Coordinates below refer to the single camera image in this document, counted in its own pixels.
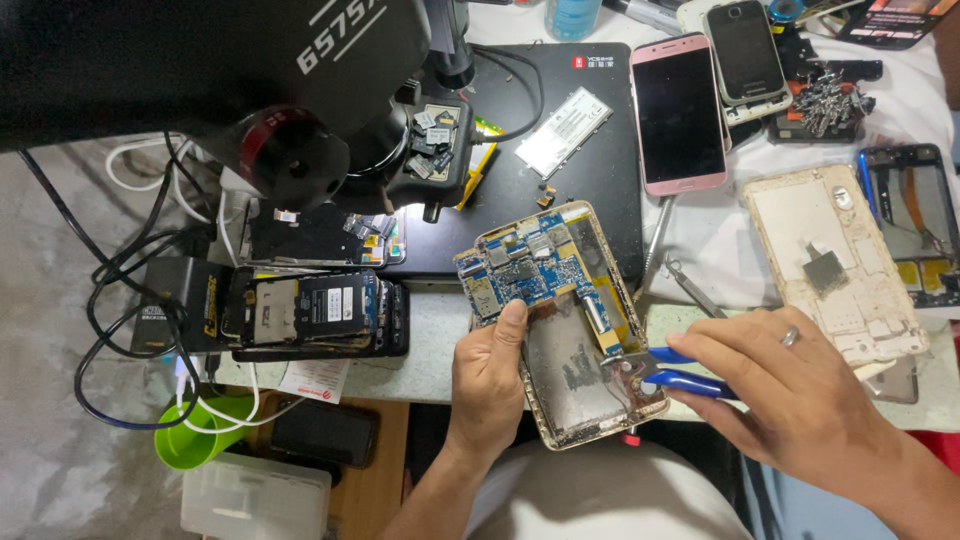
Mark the person's left hand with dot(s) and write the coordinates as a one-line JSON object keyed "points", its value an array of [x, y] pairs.
{"points": [[487, 390]]}

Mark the person's right hand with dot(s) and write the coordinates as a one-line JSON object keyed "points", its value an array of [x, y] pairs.
{"points": [[780, 390]]}

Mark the person's right fingers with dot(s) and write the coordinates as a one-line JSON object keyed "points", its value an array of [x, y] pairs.
{"points": [[720, 352]]}

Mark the gold phone with board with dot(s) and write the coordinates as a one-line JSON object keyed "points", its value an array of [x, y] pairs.
{"points": [[555, 315]]}

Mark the metal pliers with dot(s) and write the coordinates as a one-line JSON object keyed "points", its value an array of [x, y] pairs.
{"points": [[694, 289]]}

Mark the silver screwdriver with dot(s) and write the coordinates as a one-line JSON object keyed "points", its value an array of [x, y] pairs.
{"points": [[654, 244]]}

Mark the white phone back cover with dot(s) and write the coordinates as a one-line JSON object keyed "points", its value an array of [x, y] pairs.
{"points": [[832, 262]]}

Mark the person's white shorts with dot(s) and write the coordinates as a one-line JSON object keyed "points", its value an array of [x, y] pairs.
{"points": [[600, 491]]}

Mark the pink smartphone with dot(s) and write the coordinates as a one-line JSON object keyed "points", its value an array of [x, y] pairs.
{"points": [[678, 112]]}

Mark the black work mat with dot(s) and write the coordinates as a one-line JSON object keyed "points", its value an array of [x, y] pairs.
{"points": [[540, 172]]}

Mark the silver phone battery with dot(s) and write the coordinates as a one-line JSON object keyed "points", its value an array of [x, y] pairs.
{"points": [[563, 132]]}

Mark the black and silver smartphone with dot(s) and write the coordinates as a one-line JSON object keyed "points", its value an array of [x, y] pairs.
{"points": [[745, 52]]}

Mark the pile of memory cards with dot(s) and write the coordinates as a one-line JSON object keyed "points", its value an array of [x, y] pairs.
{"points": [[433, 142]]}

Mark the blue bottle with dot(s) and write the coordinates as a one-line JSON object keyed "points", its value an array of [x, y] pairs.
{"points": [[571, 16]]}

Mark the dark tablet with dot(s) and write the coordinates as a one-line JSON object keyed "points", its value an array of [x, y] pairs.
{"points": [[896, 19]]}

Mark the stack of disassembled black phones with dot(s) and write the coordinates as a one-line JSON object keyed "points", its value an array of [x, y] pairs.
{"points": [[322, 315]]}

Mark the black phone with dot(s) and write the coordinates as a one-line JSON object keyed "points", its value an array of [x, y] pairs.
{"points": [[324, 433]]}

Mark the white paper slip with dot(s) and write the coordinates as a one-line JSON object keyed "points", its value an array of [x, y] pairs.
{"points": [[315, 379]]}

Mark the disassembled phone with parts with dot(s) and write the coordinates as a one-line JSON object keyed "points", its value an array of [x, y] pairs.
{"points": [[322, 240]]}

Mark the clear plastic box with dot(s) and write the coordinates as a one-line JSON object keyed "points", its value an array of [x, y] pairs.
{"points": [[255, 499]]}

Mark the green plastic cup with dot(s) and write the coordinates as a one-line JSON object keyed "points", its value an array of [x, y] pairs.
{"points": [[199, 435]]}

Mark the black charger box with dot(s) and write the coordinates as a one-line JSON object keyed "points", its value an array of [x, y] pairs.
{"points": [[176, 304]]}

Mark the black microscope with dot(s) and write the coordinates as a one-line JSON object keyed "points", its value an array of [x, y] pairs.
{"points": [[225, 82]]}

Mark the blue phone frame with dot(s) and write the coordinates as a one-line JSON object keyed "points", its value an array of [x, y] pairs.
{"points": [[911, 225]]}

